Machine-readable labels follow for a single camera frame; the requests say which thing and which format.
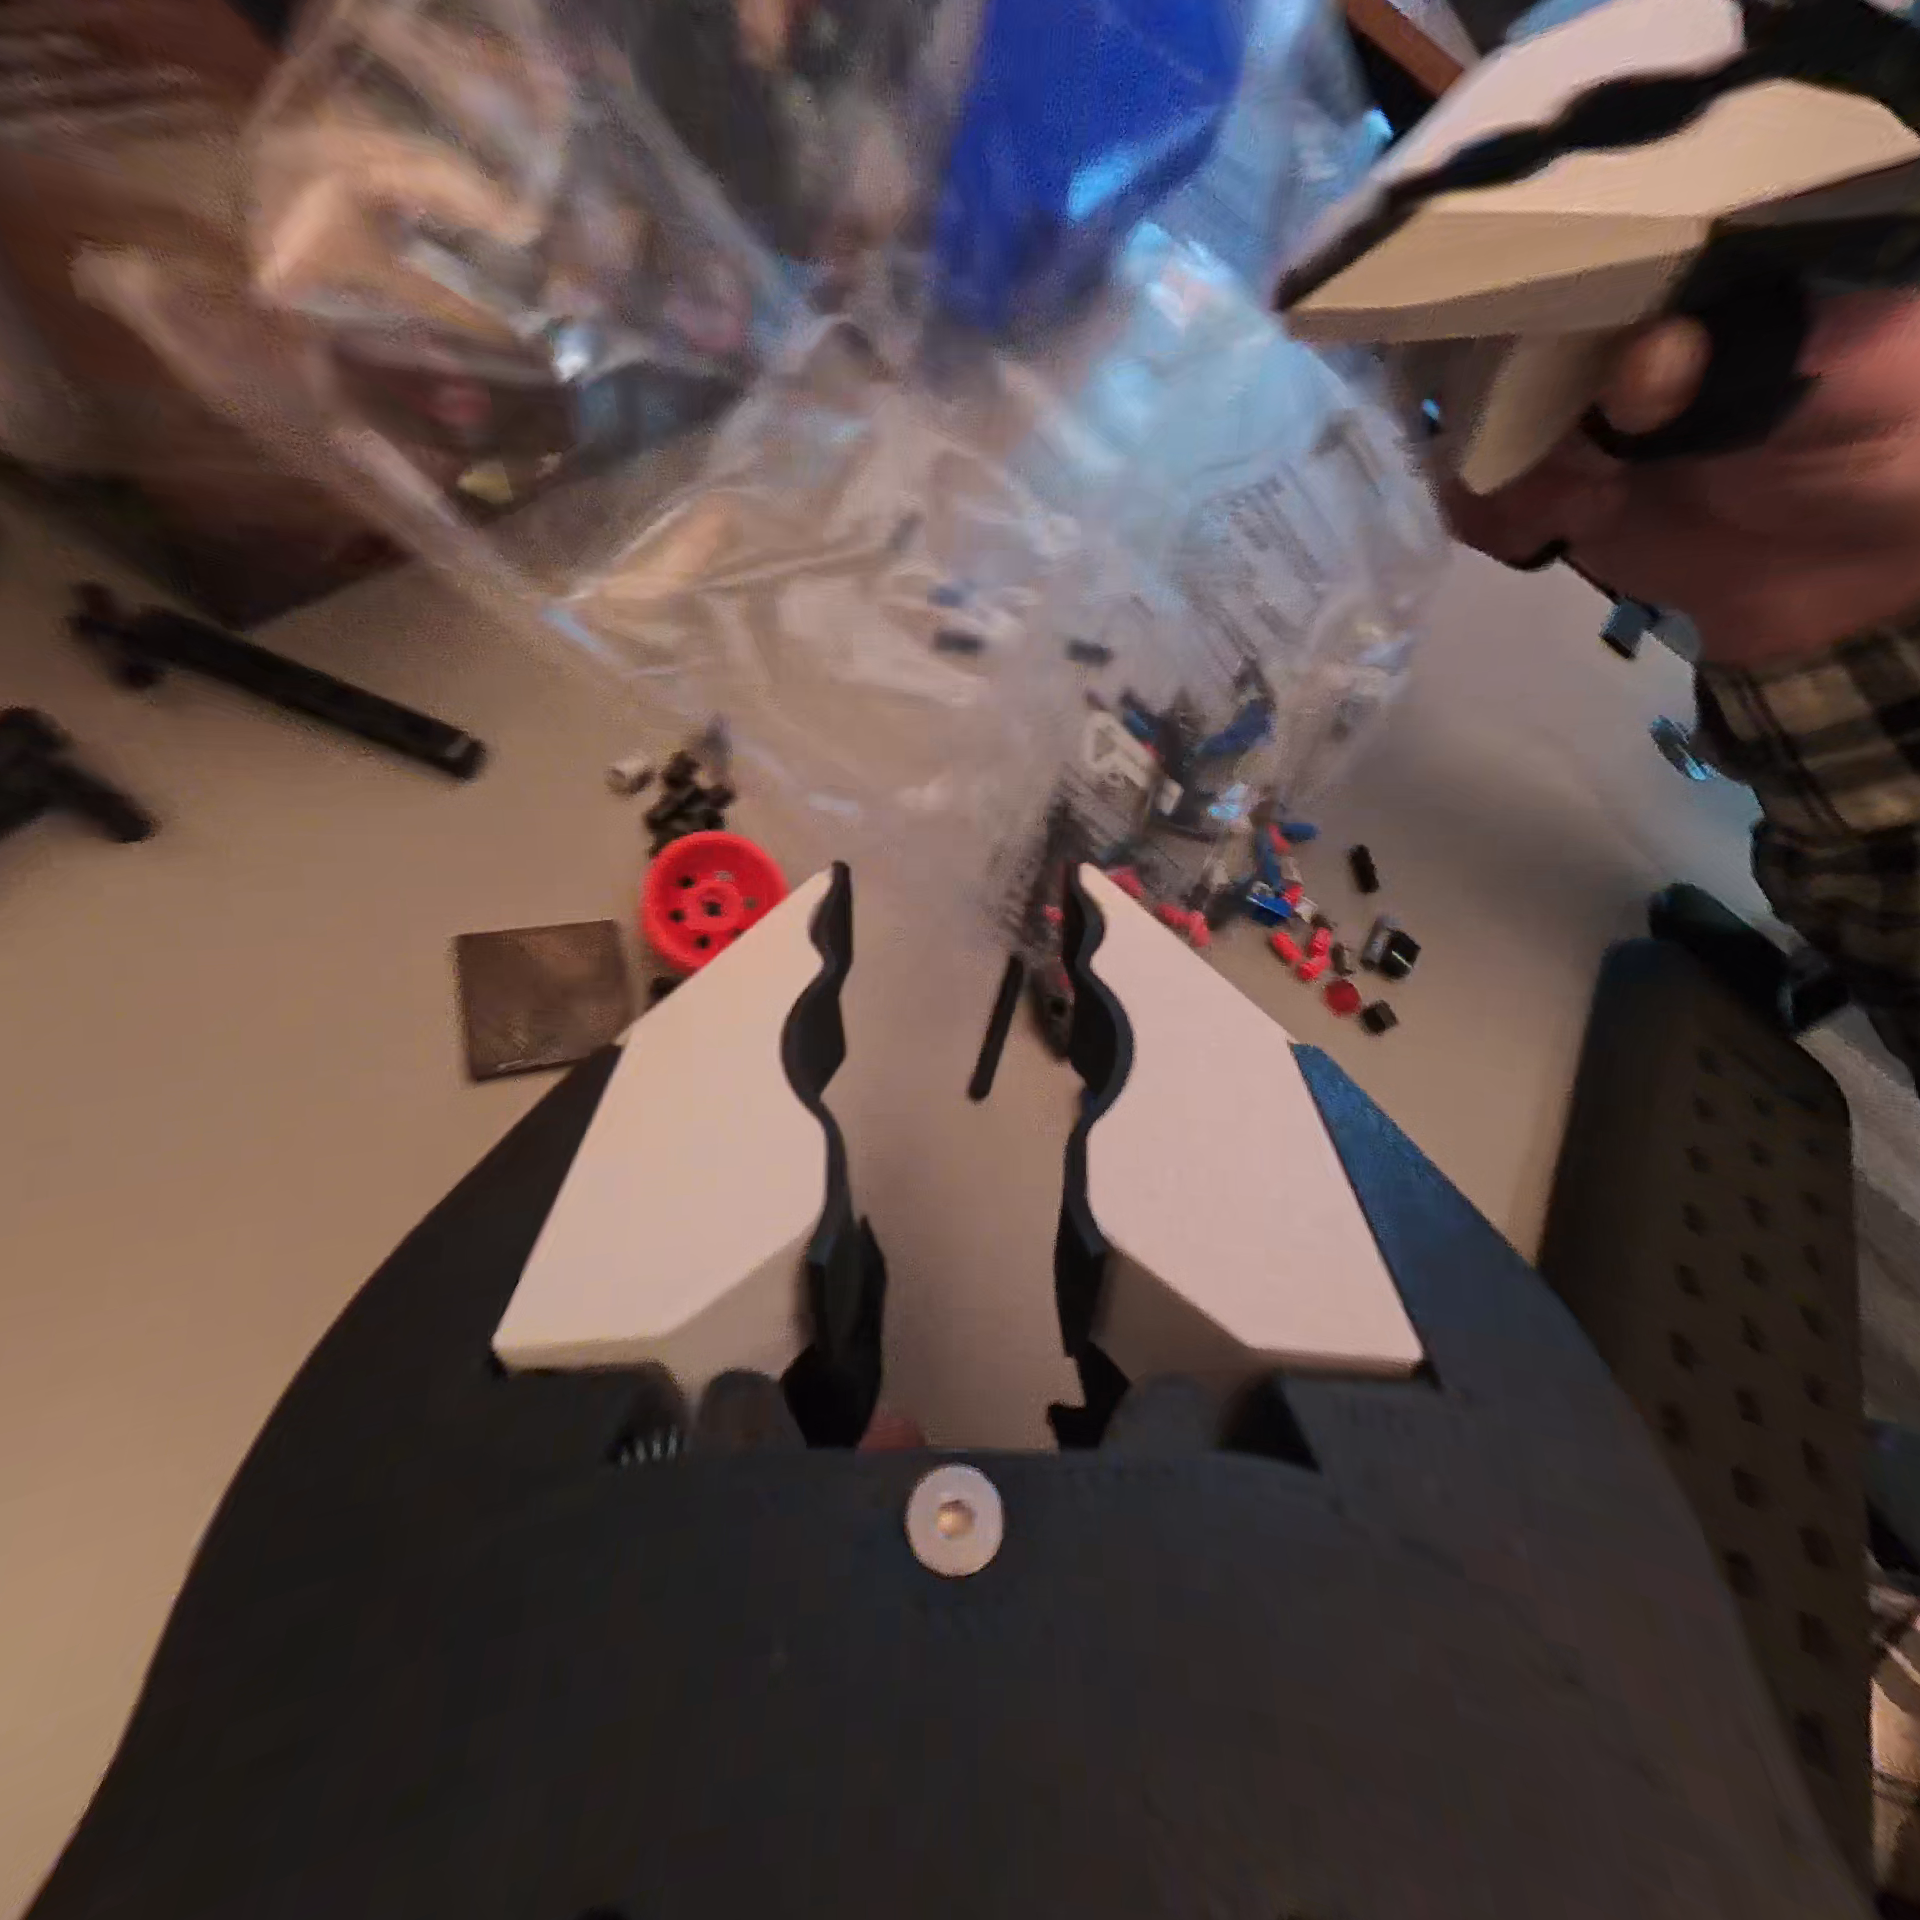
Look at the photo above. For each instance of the black L-shaped beam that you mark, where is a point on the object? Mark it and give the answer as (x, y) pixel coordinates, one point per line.
(59, 779)

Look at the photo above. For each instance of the black chair armrest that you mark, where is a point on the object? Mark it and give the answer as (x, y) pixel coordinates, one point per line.
(1739, 945)

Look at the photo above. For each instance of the grey desk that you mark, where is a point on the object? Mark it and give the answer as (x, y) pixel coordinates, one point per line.
(225, 1201)

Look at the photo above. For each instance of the long black axle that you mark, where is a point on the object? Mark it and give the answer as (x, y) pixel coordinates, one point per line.
(994, 1036)

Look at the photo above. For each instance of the small black connector piece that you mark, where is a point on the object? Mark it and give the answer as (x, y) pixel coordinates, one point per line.
(691, 795)

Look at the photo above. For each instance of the clear plastic parts bag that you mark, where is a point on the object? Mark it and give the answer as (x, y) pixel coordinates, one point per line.
(902, 494)

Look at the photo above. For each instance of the person's right forearm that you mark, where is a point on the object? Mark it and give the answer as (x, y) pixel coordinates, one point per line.
(1830, 809)

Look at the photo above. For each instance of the black flat square panel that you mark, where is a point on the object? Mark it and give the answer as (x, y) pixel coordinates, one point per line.
(547, 996)

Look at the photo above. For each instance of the red wheel rim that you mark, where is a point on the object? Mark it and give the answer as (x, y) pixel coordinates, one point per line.
(714, 902)

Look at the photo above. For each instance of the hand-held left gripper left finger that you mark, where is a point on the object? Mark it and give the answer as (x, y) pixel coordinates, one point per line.
(674, 1201)

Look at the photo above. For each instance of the pile of small building pieces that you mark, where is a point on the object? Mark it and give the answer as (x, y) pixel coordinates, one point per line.
(1289, 931)

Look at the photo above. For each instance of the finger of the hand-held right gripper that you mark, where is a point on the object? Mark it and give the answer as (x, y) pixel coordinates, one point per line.
(1560, 59)
(1576, 240)

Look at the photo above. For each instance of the long black beam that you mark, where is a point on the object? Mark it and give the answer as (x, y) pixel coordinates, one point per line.
(299, 691)

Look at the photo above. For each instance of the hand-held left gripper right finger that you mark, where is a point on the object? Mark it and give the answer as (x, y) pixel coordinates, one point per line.
(1260, 1201)

